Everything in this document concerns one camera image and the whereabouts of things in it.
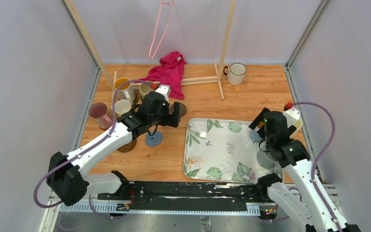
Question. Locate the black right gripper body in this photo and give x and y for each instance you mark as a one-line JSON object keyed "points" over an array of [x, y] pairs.
{"points": [[292, 129]]}

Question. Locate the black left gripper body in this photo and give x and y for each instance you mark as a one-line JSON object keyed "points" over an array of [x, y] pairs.
{"points": [[161, 119]]}

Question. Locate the dark wooden coaster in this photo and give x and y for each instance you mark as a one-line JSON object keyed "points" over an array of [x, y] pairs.
{"points": [[182, 110]]}

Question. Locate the beige ceramic mug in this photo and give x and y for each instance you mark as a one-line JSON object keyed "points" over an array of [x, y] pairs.
{"points": [[145, 88]]}

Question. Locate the blue coaster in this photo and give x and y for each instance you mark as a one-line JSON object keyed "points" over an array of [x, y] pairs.
{"points": [[154, 140]]}

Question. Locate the pale yellow mug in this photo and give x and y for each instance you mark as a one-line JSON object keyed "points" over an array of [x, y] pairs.
{"points": [[121, 107]]}

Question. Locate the glass mug yellow inside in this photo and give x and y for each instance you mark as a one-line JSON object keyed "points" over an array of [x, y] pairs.
{"points": [[126, 90]]}

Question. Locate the magenta cloth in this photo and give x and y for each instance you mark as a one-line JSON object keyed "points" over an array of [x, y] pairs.
{"points": [[169, 72]]}

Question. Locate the plain dark brown coaster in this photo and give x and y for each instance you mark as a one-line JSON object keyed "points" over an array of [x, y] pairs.
{"points": [[128, 147]]}

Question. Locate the floral white serving tray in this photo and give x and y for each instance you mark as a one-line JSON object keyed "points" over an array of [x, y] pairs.
{"points": [[222, 150]]}

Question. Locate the white enamel mug black rim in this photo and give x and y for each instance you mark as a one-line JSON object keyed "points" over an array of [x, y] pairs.
{"points": [[235, 73]]}

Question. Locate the pink ceramic mug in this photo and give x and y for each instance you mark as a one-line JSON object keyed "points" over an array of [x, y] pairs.
{"points": [[101, 114]]}

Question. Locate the cream white mug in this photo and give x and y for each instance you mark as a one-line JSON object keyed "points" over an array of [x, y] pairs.
{"points": [[298, 123]]}

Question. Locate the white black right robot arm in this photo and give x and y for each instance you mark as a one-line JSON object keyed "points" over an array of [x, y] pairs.
{"points": [[315, 211]]}

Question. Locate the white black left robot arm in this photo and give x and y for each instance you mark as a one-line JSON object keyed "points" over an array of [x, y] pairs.
{"points": [[68, 175]]}

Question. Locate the blue mug yellow inside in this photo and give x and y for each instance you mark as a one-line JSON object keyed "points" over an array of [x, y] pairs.
{"points": [[257, 135]]}

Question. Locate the grey ceramic mug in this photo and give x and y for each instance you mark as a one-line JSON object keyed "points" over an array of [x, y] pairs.
{"points": [[265, 160]]}

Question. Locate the wooden drying rack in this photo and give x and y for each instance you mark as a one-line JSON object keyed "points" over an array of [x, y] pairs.
{"points": [[185, 81]]}

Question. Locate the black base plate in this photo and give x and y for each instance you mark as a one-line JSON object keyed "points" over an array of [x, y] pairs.
{"points": [[196, 197]]}

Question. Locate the pink wire hanger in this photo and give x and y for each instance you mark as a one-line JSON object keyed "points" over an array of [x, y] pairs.
{"points": [[163, 20]]}

